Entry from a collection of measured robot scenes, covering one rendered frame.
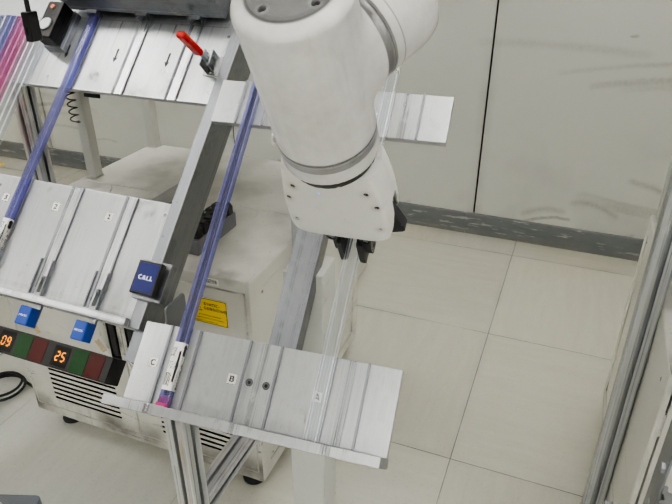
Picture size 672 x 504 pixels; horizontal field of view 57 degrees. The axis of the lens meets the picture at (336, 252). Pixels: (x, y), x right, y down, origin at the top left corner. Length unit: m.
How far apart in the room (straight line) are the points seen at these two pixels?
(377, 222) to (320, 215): 0.05
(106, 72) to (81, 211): 0.27
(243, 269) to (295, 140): 0.82
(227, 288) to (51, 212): 0.36
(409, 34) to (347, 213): 0.17
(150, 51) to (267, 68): 0.78
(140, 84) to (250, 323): 0.50
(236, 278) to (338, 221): 0.69
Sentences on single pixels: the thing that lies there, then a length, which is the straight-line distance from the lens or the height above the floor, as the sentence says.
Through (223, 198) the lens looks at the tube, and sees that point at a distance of 0.85.
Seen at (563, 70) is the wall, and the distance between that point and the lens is 2.60.
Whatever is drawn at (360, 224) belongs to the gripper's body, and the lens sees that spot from 0.57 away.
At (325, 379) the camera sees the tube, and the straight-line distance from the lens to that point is 0.63.
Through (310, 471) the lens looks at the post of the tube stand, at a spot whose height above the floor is 0.43.
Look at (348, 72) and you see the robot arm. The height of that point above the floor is 1.16.
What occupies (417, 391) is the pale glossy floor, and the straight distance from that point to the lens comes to 1.92.
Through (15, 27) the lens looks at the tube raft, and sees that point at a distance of 1.40.
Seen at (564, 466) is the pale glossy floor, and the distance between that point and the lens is 1.80.
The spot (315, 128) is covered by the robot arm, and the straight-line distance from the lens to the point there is 0.45.
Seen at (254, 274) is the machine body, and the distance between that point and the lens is 1.26.
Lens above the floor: 1.25
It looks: 28 degrees down
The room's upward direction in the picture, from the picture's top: straight up
